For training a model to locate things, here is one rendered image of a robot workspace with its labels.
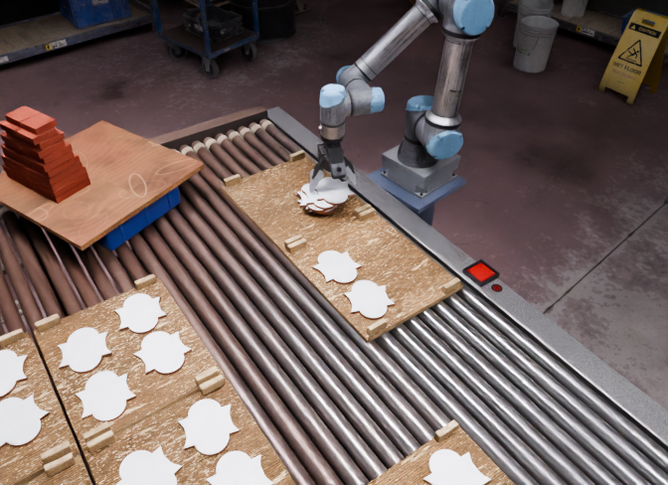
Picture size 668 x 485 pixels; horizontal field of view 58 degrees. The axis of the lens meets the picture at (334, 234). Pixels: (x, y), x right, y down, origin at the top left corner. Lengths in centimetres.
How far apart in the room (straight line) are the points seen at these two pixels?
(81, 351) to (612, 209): 307
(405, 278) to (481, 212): 189
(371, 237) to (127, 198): 76
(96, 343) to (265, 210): 68
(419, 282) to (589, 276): 174
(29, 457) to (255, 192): 105
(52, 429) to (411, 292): 96
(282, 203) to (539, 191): 218
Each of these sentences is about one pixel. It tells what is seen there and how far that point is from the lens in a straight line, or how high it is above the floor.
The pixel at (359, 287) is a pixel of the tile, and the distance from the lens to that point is 171.
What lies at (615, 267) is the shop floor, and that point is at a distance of 348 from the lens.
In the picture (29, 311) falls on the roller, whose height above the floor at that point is 92.
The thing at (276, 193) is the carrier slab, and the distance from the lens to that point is 206.
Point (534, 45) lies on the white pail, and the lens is 520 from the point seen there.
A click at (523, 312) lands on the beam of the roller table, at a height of 92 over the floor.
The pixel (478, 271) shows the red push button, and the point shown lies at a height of 93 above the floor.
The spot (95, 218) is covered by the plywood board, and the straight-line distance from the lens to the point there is 191.
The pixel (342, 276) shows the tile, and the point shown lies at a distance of 174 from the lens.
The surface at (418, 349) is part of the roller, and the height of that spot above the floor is 92.
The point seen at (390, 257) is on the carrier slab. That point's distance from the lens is 182.
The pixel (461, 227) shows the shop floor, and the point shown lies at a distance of 346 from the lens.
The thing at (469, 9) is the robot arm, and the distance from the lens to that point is 179.
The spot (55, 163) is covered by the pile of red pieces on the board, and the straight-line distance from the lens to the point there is 196.
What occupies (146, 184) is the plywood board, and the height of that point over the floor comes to 104.
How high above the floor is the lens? 217
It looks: 41 degrees down
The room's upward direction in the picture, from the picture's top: 1 degrees clockwise
